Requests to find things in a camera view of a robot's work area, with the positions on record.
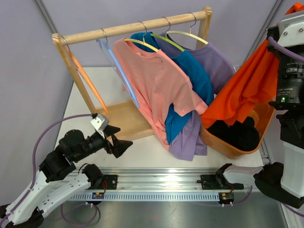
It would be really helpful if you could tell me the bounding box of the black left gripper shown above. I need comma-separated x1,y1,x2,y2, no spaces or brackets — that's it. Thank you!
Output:
74,125,133,162

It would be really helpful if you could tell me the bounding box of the light blue plastic hanger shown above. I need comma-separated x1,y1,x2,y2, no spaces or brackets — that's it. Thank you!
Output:
96,28,140,108

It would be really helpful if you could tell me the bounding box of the pink t-shirt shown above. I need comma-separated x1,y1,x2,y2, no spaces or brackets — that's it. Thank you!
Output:
113,38,207,149

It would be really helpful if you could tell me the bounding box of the orange plastic hanger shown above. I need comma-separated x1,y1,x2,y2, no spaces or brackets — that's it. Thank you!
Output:
62,36,109,114

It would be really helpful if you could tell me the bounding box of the yellow plastic hanger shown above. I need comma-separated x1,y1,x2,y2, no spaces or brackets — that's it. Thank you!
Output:
124,21,160,53

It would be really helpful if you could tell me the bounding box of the black t-shirt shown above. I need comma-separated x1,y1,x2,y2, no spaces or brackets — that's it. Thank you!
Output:
207,116,260,152

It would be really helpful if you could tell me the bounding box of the orange t-shirt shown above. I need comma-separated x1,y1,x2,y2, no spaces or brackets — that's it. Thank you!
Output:
200,2,304,129

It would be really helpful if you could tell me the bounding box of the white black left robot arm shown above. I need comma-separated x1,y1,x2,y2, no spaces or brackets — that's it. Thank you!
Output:
0,126,133,228

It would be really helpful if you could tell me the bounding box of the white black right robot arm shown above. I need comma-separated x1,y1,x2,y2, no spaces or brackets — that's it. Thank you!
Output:
254,11,304,209

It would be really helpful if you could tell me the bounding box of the blue t-shirt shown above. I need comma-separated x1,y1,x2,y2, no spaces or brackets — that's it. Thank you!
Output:
131,32,214,144

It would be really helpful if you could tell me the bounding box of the green plastic hanger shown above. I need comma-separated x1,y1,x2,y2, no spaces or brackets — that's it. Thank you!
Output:
151,17,185,52

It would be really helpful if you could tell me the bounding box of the purple t-shirt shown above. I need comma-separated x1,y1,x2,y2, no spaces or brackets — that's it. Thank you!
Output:
169,43,235,161

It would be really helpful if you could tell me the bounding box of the cream plastic hanger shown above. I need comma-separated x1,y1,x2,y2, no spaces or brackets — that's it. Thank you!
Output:
166,12,208,45

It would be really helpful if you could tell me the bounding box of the wooden clothes rack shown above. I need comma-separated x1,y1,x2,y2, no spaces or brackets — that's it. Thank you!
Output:
52,6,212,141

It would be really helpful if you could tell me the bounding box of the orange laundry basket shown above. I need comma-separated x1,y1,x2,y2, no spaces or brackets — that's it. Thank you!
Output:
200,104,275,159

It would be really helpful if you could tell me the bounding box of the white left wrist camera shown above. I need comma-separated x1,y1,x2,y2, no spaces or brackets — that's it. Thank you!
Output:
90,114,109,138

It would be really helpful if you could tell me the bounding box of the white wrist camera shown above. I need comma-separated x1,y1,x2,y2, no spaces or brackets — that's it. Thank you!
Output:
90,114,109,138
278,11,304,48

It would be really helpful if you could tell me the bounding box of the aluminium mounting rail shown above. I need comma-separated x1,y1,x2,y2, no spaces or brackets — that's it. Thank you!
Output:
71,166,264,192

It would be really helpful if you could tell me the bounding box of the white slotted cable duct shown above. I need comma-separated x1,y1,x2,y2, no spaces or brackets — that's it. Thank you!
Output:
70,191,219,202

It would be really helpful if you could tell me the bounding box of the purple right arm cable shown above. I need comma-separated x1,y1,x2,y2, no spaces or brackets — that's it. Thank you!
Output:
267,35,304,64

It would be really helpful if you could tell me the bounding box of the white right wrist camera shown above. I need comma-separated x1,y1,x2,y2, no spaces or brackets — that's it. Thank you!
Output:
278,11,304,48

